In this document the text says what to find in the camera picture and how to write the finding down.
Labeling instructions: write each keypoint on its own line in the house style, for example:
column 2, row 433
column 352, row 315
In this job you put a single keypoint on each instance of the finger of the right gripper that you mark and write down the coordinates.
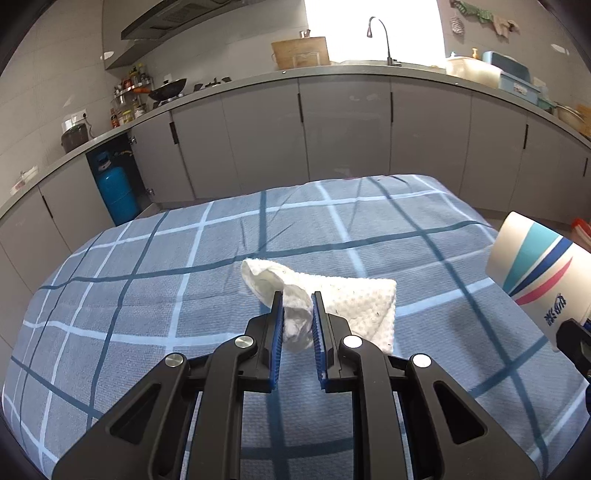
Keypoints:
column 574, row 341

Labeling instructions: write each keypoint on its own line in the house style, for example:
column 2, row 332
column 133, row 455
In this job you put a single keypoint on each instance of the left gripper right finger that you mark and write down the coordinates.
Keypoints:
column 411, row 419

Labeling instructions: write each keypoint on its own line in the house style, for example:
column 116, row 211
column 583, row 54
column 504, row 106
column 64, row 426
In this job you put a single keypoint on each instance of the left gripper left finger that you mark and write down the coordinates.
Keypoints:
column 183, row 419

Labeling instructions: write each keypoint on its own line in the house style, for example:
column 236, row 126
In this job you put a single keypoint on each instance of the striped paper cup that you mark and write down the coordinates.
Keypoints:
column 543, row 272

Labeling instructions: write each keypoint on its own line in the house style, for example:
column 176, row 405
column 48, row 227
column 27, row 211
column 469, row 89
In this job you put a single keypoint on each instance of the white paper towel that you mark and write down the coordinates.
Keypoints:
column 369, row 305

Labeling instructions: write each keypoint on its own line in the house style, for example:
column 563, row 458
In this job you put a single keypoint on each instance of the pink bucket red bag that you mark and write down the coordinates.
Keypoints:
column 581, row 233

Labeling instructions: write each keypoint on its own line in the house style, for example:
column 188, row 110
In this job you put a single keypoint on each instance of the blue plaid tablecloth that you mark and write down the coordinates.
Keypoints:
column 172, row 282

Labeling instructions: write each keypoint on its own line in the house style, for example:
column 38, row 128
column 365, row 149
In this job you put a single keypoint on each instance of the grey lower cabinets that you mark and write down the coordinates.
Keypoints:
column 495, row 151

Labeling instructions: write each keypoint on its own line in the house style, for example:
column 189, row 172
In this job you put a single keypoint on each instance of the metal bowl on counter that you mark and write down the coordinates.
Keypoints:
column 569, row 116

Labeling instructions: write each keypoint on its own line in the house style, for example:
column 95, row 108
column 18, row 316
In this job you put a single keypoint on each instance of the blue gas cylinder under counter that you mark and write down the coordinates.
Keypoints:
column 111, row 170

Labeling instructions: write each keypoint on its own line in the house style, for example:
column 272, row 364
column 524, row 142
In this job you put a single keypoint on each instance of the blue dish rack box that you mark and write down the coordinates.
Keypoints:
column 515, row 77

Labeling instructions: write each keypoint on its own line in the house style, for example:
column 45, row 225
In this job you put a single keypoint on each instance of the white plastic container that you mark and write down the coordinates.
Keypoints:
column 474, row 70

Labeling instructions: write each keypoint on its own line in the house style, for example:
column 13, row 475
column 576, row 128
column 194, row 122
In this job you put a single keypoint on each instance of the rice cooker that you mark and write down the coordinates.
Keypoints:
column 74, row 137

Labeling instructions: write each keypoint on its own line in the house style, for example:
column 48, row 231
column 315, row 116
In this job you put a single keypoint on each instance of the spice rack with bottles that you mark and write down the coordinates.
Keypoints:
column 130, row 96

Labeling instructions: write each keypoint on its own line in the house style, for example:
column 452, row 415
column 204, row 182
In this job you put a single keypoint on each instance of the hanging green cloth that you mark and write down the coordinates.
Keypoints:
column 469, row 10

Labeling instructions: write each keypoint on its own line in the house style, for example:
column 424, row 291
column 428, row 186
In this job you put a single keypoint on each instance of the black wok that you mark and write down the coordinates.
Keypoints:
column 165, row 92

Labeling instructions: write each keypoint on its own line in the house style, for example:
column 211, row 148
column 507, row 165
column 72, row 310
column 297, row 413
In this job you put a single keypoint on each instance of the wooden cutting board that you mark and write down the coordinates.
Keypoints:
column 301, row 53

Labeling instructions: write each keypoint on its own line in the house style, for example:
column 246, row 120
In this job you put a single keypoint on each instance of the range hood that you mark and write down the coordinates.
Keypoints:
column 171, row 17

